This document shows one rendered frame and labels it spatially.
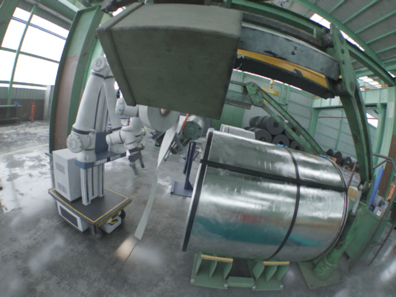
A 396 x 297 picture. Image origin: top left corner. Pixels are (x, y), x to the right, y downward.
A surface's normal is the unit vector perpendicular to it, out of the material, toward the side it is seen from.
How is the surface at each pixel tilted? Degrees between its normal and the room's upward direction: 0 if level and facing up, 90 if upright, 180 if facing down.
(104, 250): 0
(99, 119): 90
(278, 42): 130
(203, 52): 145
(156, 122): 90
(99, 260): 0
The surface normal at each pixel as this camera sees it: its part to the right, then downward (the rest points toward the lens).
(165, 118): 0.84, 0.26
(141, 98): -0.23, 0.88
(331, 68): -0.04, 0.78
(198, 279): 0.20, -0.96
